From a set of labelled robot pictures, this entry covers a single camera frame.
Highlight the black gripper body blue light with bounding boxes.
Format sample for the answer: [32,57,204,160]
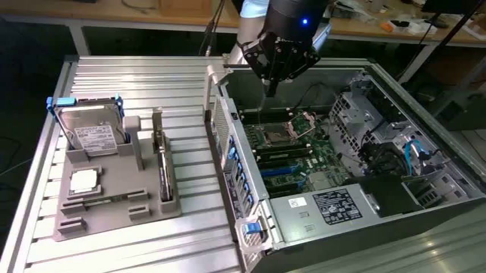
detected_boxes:
[260,0,330,82]

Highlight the graphics card with metal bracket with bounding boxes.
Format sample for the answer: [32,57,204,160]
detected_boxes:
[151,107,175,203]

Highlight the blue expansion slot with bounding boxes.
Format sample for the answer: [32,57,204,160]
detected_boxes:
[261,167,301,177]

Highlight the black expansion slot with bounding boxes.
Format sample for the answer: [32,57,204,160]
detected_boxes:
[264,183,301,195]

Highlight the wooden desk with clutter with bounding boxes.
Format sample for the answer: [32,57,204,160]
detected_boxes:
[324,0,486,84]

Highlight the clear plastic bags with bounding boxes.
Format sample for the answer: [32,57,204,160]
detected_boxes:
[334,0,388,14]

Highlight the metal socket cover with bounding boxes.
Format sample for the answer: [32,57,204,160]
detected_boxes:
[285,111,318,139]

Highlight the metal drive cage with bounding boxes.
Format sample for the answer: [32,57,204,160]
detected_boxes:
[327,90,388,149]

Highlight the CPU socket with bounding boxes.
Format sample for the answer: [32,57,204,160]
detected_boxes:
[263,125,289,146]

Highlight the black RAM stick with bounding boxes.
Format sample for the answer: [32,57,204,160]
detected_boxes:
[257,146,314,162]

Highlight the white plastic part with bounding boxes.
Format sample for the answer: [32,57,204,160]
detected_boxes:
[394,19,438,35]

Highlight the green motherboard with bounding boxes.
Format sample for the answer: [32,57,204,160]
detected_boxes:
[241,113,355,200]

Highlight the silver chipset heatsink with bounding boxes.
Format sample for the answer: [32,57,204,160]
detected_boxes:
[307,171,338,191]

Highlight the black slanted pole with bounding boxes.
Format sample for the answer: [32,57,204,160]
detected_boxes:
[435,0,474,48]

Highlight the black monitor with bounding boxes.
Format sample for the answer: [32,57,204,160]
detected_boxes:
[420,0,486,15]

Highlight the silver power supply with labels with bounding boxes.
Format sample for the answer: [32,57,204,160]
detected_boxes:
[269,183,382,244]

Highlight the silver hard disk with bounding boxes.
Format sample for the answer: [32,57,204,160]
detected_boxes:
[56,103,127,156]

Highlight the grey parts rack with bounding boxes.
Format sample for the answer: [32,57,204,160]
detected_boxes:
[52,107,184,243]

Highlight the blue disk caddy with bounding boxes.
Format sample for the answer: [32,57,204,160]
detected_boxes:
[45,93,128,152]

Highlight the open black PC case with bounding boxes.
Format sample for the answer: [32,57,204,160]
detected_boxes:
[203,58,486,273]

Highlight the silver CPU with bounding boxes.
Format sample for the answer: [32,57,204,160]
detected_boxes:
[69,170,101,195]

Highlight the green RAM stick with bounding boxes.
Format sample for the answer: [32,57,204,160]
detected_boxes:
[84,196,115,205]

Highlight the thin black wire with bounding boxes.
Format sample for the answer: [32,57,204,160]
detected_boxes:
[295,81,324,112]

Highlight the hanging black cables with plug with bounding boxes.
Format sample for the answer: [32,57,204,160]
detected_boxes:
[197,0,225,57]

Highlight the black wire bundle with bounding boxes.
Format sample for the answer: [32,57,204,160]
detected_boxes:
[359,141,404,175]

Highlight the grey coiled cable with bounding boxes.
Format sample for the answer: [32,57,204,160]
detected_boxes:
[120,0,157,14]

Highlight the light blue wire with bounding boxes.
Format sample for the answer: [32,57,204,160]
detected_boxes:
[403,137,423,177]

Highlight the wooden desk with grey frame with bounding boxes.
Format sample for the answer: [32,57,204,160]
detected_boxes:
[0,0,244,56]

